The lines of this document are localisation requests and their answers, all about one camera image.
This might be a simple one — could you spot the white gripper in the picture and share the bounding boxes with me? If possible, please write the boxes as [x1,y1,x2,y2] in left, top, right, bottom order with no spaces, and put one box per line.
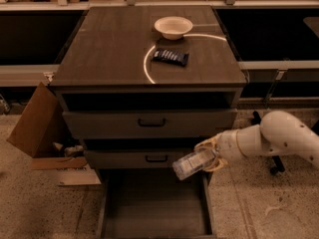
[194,129,244,172]

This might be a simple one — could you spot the clear plastic water bottle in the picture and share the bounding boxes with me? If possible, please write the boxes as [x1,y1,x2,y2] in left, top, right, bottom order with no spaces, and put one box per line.
[172,148,216,180]

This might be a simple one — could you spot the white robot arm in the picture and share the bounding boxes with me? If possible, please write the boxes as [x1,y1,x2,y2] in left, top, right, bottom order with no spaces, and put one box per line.
[194,111,319,167]

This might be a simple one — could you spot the open bottom drawer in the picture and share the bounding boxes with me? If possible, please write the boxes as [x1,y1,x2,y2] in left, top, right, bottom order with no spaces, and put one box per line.
[96,168,217,239]

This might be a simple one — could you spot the dark wooden drawer cabinet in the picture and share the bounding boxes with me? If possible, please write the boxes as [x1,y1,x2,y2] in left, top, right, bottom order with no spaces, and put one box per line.
[50,5,249,184]

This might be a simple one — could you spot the middle grey drawer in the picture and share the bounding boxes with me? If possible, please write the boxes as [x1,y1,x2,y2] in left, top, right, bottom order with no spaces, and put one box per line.
[84,149,190,169]

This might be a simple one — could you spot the grey drawer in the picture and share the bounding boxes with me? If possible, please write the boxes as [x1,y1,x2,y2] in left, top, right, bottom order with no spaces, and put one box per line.
[63,110,237,139]
[84,149,190,169]

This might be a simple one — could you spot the top grey drawer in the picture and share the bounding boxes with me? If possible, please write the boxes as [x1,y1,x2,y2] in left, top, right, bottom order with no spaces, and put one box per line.
[63,110,237,139]

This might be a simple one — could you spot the black metal floor bar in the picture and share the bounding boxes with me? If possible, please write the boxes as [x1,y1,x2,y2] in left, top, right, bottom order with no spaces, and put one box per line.
[251,111,285,175]

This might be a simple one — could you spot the dark snack bar wrapper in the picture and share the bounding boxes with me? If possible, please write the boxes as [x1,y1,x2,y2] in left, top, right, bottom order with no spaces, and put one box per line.
[153,48,188,67]

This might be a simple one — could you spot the white bowl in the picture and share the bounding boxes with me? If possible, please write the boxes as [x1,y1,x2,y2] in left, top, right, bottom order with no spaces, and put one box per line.
[155,16,193,40]

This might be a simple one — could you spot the open cardboard box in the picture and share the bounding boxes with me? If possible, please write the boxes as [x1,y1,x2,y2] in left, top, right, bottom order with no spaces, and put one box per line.
[7,83,101,186]

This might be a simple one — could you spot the black middle drawer handle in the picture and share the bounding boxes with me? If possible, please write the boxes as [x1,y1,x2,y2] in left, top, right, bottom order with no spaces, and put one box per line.
[145,155,168,163]

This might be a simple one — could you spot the black drawer handle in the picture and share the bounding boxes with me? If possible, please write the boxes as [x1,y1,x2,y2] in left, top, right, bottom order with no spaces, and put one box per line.
[145,155,168,163]
[138,119,166,127]

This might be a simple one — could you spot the black top drawer handle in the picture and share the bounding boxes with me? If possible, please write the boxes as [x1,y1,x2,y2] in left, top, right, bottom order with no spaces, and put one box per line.
[138,119,166,127]

